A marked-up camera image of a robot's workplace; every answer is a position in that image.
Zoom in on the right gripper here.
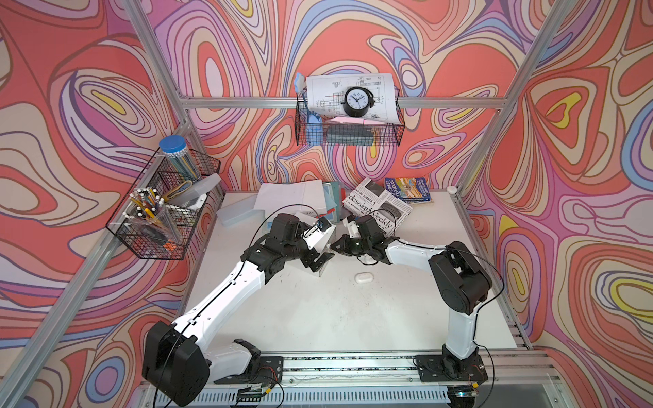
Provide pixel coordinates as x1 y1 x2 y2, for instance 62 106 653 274
330 234 371 257

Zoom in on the white drawer cabinet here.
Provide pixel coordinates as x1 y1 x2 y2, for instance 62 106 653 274
295 212 336 253

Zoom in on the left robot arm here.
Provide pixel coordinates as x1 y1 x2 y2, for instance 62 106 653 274
142 214 336 407

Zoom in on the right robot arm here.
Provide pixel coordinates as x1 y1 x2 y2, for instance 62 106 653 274
331 215 492 386

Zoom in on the white oblong earphone case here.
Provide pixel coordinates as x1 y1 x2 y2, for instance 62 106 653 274
355 272 374 285

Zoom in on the stack of folders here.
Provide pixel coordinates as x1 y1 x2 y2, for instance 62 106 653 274
322 181 345 224

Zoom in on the folded newspaper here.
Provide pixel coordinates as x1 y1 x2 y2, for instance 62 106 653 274
343 178 413 236

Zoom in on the white book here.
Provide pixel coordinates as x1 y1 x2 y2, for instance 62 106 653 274
254 180 327 215

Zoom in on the blue magazine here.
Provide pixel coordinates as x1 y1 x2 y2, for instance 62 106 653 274
384 178 431 204

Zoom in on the translucent plastic box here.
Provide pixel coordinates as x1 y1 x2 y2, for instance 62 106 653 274
217 193 265 228

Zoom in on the white stapler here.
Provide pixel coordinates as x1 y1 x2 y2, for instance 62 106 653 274
168 173 221 210

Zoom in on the black alarm clock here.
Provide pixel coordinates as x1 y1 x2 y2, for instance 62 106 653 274
342 86 375 118

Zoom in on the white drawing paper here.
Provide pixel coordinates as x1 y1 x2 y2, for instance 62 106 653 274
305 73 401 124

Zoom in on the blue lid pencil jar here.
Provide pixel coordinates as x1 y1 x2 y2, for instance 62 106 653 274
159 135 201 182

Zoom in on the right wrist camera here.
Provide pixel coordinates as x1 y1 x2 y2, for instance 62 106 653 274
343 215 361 238

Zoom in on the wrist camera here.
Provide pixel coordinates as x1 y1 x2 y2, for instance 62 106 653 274
303 217 335 252
343 215 361 238

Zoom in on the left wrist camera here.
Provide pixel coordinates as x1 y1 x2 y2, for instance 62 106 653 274
303 217 335 252

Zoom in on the black wire wall basket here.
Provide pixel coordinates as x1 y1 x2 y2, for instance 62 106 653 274
294 88 405 147

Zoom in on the black wire side basket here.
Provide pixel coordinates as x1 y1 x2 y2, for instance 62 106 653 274
105 152 205 260

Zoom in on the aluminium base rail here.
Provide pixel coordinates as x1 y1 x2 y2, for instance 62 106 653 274
191 348 576 407

